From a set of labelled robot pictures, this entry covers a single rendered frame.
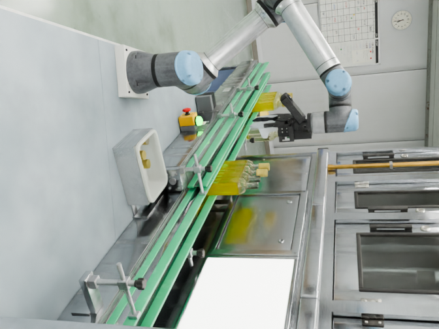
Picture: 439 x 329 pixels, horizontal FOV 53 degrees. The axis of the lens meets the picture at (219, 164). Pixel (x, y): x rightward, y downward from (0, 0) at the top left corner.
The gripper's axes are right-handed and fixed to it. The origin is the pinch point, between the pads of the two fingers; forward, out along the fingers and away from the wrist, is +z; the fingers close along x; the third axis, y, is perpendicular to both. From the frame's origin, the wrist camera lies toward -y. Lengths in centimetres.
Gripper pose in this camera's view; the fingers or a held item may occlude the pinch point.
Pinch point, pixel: (254, 121)
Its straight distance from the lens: 159.1
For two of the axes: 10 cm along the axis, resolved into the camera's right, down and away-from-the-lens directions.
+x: 2.4, -4.4, 8.7
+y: 1.6, 9.0, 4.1
